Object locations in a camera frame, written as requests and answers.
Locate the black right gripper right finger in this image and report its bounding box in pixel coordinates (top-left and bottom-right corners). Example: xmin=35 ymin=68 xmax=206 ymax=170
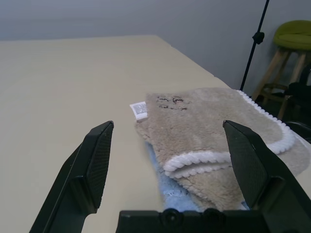
xmin=223 ymin=120 xmax=311 ymax=233

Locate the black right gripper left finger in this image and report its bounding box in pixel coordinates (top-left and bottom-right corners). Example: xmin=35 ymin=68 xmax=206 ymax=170
xmin=29 ymin=120 xmax=114 ymax=233

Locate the beige towel with white trim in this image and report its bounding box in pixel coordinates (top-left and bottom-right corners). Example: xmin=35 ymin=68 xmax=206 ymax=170
xmin=129 ymin=87 xmax=311 ymax=212

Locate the office chair base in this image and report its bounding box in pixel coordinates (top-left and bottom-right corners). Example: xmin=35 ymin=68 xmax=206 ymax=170
xmin=284 ymin=65 xmax=311 ymax=144

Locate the black tripod stand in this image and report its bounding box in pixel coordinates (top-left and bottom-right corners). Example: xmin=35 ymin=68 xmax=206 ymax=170
xmin=239 ymin=0 xmax=271 ymax=91

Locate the green stool with wooden legs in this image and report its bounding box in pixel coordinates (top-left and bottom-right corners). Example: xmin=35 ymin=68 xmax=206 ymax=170
xmin=251 ymin=20 xmax=311 ymax=119

